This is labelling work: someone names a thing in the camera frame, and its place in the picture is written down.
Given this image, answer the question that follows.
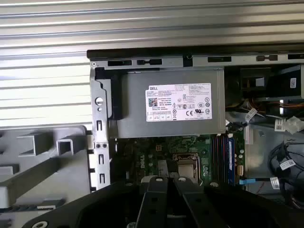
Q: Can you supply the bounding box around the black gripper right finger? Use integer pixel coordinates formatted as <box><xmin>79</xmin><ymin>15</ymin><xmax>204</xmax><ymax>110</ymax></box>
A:
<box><xmin>173</xmin><ymin>176</ymin><xmax>304</xmax><ymax>228</ymax></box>

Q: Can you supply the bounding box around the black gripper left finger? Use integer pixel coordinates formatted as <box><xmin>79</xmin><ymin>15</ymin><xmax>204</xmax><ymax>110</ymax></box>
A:
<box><xmin>22</xmin><ymin>176</ymin><xmax>170</xmax><ymax>228</ymax></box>

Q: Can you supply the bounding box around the black RAM slot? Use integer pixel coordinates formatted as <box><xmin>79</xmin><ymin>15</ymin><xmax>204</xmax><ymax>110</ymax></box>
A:
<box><xmin>217</xmin><ymin>136</ymin><xmax>223</xmax><ymax>185</ymax></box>
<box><xmin>221</xmin><ymin>136</ymin><xmax>228</xmax><ymax>186</ymax></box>
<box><xmin>212</xmin><ymin>136</ymin><xmax>218</xmax><ymax>184</ymax></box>

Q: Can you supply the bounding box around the dark blue RAM stick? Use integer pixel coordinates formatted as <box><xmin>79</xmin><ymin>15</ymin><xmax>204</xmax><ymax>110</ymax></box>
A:
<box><xmin>227</xmin><ymin>136</ymin><xmax>236</xmax><ymax>187</ymax></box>

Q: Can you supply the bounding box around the silver CPU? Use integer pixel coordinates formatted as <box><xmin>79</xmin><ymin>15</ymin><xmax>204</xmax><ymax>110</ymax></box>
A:
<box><xmin>178</xmin><ymin>163</ymin><xmax>193</xmax><ymax>179</ymax></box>

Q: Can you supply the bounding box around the green motherboard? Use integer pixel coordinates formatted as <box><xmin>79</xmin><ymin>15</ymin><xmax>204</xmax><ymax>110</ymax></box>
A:
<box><xmin>115</xmin><ymin>134</ymin><xmax>246</xmax><ymax>190</ymax></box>

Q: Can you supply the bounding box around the CPU socket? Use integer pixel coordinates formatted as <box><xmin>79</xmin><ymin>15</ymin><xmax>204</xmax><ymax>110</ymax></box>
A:
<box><xmin>172</xmin><ymin>153</ymin><xmax>200</xmax><ymax>185</ymax></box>

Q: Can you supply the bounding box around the grey power supply unit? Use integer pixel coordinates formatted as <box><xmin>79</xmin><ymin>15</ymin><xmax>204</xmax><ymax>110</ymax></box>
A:
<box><xmin>108</xmin><ymin>67</ymin><xmax>226</xmax><ymax>140</ymax></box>

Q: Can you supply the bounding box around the grey plastic parts rack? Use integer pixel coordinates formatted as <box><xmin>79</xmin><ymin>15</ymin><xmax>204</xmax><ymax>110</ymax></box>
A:
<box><xmin>0</xmin><ymin>125</ymin><xmax>92</xmax><ymax>228</ymax></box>

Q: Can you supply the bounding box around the black open PC case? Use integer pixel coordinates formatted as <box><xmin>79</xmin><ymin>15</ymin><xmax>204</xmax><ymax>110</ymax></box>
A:
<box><xmin>86</xmin><ymin>48</ymin><xmax>304</xmax><ymax>207</ymax></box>

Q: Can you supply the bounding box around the blue data cable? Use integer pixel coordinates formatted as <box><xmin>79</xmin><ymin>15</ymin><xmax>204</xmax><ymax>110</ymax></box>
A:
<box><xmin>239</xmin><ymin>179</ymin><xmax>273</xmax><ymax>186</ymax></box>

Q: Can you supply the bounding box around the black cable bundle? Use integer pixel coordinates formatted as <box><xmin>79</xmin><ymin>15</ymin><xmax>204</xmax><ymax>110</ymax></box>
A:
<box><xmin>268</xmin><ymin>141</ymin><xmax>304</xmax><ymax>209</ymax></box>

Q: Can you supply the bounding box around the orange data wire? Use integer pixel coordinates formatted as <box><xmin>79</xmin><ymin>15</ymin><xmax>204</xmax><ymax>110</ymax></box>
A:
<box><xmin>244</xmin><ymin>98</ymin><xmax>304</xmax><ymax>117</ymax></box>

